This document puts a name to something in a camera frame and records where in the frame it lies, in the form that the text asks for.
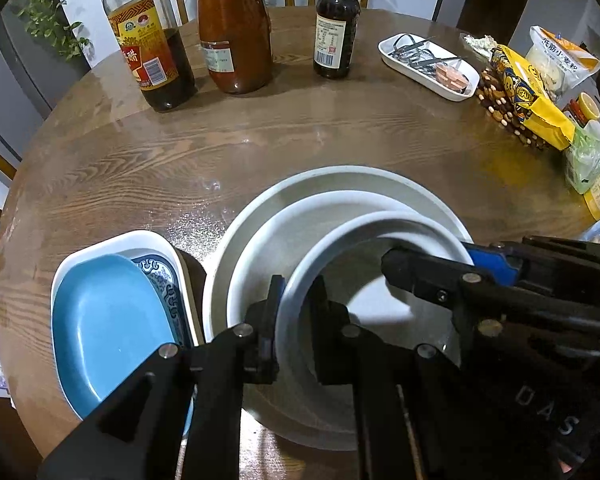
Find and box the white patterned square plate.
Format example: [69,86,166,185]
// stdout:
[50,230,206,421]

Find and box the grey refrigerator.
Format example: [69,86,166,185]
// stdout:
[0,10,56,161]

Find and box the dark vinegar bottle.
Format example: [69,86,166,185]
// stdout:
[102,0,197,112]

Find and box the blue plate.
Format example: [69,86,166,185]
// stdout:
[51,254,196,436]

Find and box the green hanging plant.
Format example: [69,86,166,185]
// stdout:
[17,0,92,61]

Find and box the wooden beaded trivet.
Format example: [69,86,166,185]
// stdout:
[475,67,548,151]

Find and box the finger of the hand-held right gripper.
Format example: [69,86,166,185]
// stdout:
[381,246,600,341]
[462,235,600,286]

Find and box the small dark sauce bottle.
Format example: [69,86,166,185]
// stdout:
[313,0,362,80]

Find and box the white clear food bag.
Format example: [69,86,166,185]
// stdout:
[525,26,600,106]

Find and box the white crumpled packet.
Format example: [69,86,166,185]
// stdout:
[460,34,497,57]

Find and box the green clear packet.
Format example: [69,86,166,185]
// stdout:
[564,120,600,195]

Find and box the medium white bowl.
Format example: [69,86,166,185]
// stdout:
[226,191,461,331]

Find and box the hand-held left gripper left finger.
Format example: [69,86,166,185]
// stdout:
[37,274,288,480]

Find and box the small white bowl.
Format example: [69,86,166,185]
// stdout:
[274,211,476,451]

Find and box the yellow snack bag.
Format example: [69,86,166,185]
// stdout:
[490,45,576,151]

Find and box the white oblong dish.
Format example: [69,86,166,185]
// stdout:
[378,33,481,102]

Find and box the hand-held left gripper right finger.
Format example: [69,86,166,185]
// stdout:
[307,276,481,480]

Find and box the red sauce jar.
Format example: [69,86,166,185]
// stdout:
[198,0,273,95]

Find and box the large white bowl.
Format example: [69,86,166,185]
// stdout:
[201,165,476,346]

